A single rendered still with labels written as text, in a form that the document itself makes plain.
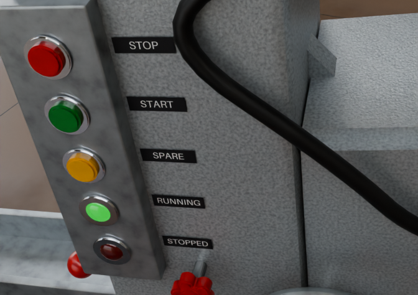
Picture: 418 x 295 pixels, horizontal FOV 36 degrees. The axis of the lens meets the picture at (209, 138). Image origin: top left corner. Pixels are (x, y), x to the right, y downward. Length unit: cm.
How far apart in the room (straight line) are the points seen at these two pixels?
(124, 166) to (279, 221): 14
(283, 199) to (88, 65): 19
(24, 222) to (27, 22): 49
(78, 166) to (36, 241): 42
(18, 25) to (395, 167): 29
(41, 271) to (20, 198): 187
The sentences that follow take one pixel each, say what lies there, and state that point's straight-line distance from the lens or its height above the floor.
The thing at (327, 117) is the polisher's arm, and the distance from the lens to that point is 51.
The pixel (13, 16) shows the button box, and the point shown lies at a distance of 46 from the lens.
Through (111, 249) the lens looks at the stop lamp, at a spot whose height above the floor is 128.
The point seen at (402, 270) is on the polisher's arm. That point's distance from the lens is 59.
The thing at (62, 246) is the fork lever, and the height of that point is 107.
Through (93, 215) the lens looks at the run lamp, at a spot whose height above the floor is 132.
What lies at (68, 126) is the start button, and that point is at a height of 142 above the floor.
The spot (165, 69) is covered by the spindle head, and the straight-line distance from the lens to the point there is 46.
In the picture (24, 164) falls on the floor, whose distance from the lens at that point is 291.
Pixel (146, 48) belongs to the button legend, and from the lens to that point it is 46.
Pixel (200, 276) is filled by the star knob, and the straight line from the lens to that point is 59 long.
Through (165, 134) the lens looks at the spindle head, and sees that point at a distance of 50.
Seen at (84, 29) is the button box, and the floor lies 149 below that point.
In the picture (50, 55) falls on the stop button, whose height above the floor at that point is 148.
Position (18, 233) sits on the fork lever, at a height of 108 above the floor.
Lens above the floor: 169
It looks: 38 degrees down
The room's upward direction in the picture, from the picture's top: 10 degrees counter-clockwise
